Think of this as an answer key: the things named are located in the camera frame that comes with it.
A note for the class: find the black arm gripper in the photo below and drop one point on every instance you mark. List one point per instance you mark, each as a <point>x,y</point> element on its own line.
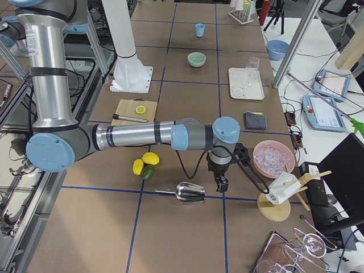
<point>218,169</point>

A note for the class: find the green bowl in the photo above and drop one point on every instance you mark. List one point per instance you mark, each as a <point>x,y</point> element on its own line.
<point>196,59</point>

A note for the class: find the light blue cup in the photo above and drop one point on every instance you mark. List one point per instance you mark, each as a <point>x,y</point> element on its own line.
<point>199,29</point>

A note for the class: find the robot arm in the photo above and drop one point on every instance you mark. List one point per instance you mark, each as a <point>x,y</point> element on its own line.
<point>59,139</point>

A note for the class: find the steel ice scoop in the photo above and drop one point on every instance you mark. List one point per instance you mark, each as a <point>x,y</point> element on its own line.
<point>187,193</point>

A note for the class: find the pink bowl with ice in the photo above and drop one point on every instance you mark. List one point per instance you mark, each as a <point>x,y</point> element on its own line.
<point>271,158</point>

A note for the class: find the dark blue bowl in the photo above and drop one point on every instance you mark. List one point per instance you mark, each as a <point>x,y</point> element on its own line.
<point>277,49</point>

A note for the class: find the wooden mug tree stand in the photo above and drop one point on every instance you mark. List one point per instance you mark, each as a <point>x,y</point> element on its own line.
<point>278,213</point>

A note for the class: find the grey folded cloth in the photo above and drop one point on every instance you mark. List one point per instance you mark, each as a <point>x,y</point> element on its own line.
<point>255,121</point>

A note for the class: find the green avocado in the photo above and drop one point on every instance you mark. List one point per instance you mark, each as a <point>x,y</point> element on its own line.
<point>147,172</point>

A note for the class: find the yellow lemon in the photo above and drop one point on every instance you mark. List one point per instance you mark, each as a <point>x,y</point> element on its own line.
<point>151,158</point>

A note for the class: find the yellow mango fruit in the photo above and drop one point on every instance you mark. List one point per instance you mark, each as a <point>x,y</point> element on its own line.
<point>138,166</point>

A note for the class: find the cream bear tray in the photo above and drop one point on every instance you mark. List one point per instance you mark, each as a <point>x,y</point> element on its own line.
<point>237,91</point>

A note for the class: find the lemon half slice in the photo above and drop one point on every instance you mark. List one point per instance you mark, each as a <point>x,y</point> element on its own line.
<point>140,109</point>

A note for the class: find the wooden cutting board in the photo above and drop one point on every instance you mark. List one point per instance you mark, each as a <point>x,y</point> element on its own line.
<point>127,108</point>

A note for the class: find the near teach pendant tablet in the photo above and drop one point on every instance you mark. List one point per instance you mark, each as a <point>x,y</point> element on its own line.
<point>321,116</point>

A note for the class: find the teach pendant tablet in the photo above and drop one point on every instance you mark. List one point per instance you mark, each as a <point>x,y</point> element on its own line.
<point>321,116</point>
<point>331,84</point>

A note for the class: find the steel muddler black cap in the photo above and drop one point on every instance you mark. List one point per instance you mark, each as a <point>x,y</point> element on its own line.
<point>129,118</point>

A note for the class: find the far teach pendant tablet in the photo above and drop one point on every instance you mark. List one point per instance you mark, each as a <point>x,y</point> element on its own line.
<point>331,84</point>

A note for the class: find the red bottle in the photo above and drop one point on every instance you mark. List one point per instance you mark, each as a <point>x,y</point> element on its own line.
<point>264,11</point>

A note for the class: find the black tripod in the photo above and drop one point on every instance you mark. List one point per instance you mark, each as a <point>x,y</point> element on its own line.
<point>277,12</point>

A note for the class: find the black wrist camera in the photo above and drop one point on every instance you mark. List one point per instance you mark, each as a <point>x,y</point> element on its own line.
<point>242,154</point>

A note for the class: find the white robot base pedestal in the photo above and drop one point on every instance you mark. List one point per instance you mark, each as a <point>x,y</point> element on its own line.
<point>130,75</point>

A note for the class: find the white wire cup rack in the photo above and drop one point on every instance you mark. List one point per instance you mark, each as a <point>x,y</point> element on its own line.
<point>242,11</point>

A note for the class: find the aluminium frame post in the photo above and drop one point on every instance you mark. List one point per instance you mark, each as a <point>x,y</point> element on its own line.
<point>298,36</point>

